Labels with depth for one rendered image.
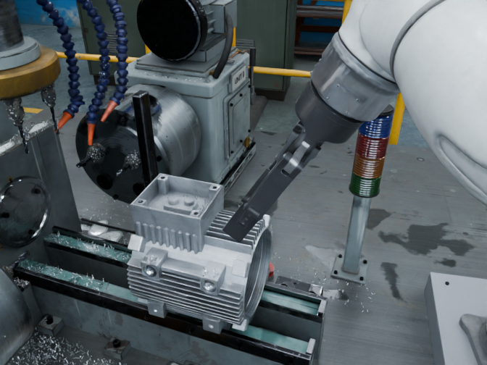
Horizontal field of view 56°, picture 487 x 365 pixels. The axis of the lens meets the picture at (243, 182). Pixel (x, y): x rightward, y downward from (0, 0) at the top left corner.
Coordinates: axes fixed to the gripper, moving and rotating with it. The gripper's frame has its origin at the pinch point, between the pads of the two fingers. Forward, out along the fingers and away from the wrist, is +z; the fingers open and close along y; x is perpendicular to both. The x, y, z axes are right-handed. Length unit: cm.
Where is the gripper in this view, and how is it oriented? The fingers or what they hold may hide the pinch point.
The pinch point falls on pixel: (251, 207)
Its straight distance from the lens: 62.9
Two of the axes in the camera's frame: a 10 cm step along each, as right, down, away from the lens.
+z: -4.7, 6.3, 6.1
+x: 8.1, 5.9, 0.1
